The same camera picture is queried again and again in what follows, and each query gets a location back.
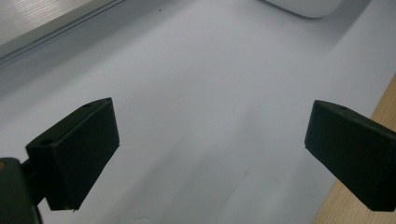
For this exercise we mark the white square bowl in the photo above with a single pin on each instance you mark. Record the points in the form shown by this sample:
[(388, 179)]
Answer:
[(308, 7)]

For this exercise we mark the white table mat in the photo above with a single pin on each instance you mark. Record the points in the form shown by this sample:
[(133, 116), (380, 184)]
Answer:
[(211, 93)]

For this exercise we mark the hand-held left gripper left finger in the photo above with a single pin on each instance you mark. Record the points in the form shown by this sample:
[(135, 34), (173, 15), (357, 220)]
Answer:
[(77, 152)]

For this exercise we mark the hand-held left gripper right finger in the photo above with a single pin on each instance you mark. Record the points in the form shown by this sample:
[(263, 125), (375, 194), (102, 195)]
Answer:
[(355, 152)]

